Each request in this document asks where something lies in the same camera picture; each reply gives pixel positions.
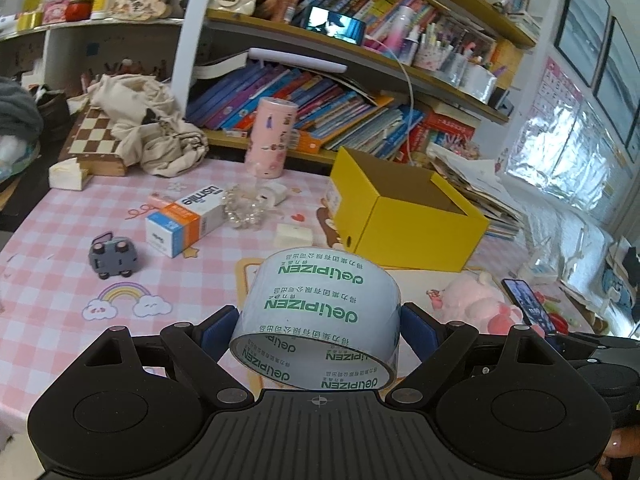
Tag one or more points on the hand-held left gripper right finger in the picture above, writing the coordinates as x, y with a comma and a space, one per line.
416, 327

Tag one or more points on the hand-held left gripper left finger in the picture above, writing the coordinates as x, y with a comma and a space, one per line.
220, 330

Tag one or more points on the yellow cardboard box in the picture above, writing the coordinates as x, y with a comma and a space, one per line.
415, 230

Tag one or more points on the clear packing tape roll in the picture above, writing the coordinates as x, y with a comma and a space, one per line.
320, 300

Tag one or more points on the white and orange toothpaste box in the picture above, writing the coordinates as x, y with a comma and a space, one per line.
185, 220

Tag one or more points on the white pearl scrunchie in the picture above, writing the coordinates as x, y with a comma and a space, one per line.
245, 215

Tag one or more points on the pink plush toy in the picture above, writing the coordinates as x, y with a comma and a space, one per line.
475, 300

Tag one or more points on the smartphone with lit screen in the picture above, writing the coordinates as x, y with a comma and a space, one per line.
527, 302

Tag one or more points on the cream eraser block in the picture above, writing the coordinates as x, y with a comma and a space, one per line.
294, 236

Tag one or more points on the grey toy car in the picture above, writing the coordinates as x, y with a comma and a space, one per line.
112, 257

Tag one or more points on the white charger plug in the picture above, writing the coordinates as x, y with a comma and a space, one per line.
272, 194

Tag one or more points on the pile of papers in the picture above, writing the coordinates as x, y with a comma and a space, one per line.
470, 185

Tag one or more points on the pink checked table mat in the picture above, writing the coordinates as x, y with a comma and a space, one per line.
60, 220

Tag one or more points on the pink cylinder with stickers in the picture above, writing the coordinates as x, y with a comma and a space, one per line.
270, 140

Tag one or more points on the beige tote bag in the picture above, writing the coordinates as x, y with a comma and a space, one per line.
165, 140

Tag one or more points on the silver foil sheet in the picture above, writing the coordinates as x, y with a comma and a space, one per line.
565, 160

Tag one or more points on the wooden chessboard box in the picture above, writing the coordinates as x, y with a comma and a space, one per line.
92, 135

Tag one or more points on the row of colourful books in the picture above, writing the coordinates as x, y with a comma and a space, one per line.
310, 105

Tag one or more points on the pen holder with pens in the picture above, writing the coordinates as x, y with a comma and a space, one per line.
432, 50

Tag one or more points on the white lamp bar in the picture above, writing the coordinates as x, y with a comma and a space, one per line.
300, 60

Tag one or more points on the framed picture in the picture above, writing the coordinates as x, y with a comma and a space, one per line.
620, 85
582, 20

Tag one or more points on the pink gradient bottle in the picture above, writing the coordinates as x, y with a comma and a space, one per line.
402, 35

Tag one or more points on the white and yellow bookshelf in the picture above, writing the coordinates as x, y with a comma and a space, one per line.
192, 35

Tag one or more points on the grey blanket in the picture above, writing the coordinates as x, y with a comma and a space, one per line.
17, 110

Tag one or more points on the phone playing video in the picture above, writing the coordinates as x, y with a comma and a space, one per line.
334, 25

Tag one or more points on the shelf of upright books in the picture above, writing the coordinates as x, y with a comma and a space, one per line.
370, 0

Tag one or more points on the pink wall calendar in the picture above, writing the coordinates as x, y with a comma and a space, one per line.
562, 90

